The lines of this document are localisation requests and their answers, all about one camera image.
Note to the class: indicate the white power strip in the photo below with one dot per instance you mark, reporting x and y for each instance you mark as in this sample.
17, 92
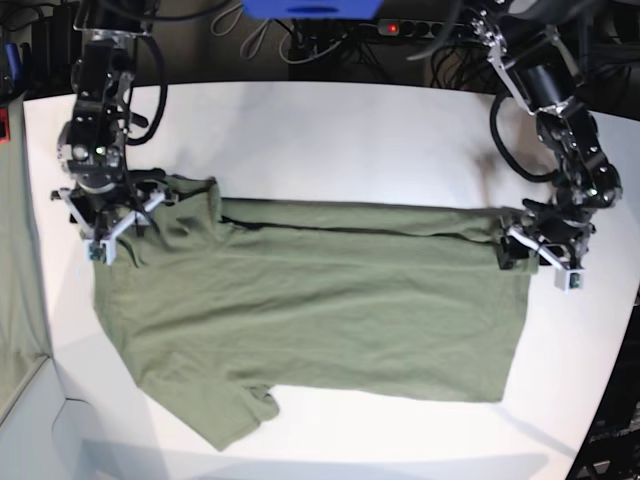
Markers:
414, 29

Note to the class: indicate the green cloth at left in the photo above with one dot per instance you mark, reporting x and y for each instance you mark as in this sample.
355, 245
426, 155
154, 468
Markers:
25, 339

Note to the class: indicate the green t-shirt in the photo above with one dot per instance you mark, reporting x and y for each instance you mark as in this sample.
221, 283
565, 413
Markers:
225, 299

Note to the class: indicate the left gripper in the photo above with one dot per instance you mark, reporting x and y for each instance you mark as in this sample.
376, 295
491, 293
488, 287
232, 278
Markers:
556, 233

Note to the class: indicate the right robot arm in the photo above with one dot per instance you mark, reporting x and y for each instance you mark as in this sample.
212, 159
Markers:
92, 145

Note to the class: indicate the red device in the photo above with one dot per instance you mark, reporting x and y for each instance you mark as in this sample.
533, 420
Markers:
4, 126

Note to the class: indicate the blue box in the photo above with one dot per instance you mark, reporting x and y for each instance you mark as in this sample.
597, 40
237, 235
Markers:
312, 9

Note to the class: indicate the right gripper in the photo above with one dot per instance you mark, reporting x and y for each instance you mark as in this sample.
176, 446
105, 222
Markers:
129, 201

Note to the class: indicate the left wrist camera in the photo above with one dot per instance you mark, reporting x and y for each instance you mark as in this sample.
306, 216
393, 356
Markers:
568, 280

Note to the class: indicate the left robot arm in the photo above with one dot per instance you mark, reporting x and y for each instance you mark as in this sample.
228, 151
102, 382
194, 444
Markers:
540, 74

